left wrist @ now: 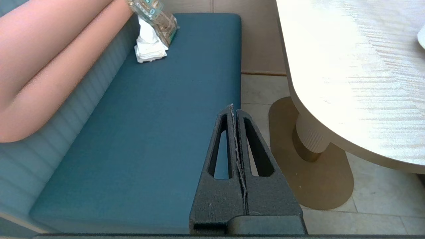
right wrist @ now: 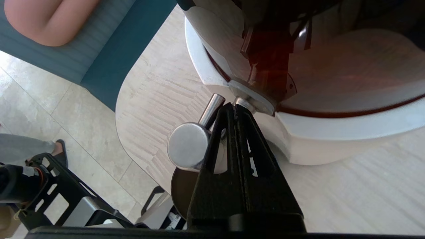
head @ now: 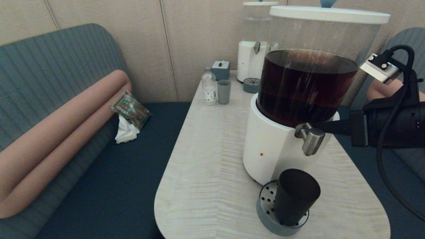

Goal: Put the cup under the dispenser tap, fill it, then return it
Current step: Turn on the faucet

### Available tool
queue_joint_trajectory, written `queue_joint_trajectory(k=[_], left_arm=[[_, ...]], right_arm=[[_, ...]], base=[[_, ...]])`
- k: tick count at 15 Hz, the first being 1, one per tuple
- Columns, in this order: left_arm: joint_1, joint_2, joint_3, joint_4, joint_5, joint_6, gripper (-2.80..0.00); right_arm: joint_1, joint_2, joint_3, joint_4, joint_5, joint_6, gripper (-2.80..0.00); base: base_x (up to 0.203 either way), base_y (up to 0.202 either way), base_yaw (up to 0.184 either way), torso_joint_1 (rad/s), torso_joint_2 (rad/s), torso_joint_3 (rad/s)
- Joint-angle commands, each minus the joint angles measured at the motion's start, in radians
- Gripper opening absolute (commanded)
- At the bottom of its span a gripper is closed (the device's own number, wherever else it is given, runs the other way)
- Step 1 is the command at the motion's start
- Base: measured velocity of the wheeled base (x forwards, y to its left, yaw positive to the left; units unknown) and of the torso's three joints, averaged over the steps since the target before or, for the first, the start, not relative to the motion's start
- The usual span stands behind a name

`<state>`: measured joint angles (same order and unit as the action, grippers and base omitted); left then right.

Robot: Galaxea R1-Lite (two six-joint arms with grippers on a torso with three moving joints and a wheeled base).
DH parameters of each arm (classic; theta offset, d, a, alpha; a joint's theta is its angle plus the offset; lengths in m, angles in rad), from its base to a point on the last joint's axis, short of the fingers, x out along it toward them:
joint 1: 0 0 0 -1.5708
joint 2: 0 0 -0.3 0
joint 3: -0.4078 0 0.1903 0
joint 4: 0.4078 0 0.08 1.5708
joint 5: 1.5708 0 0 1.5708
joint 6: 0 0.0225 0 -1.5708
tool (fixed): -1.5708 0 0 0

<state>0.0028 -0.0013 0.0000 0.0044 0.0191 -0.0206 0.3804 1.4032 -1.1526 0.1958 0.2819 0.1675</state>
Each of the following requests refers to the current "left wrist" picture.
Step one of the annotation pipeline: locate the teal bench with snack bag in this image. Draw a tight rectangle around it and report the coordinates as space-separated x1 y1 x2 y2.
0 0 242 235

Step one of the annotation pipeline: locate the pink bolster beside snack bag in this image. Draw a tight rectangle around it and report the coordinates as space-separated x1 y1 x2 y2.
0 0 133 143

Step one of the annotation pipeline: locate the green brown snack bag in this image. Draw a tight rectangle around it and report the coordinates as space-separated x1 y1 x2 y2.
126 0 180 47

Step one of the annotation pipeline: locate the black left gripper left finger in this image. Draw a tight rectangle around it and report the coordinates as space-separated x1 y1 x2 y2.
189 104 248 233

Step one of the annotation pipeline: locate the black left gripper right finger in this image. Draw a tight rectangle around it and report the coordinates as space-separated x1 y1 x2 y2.
236 110 303 217

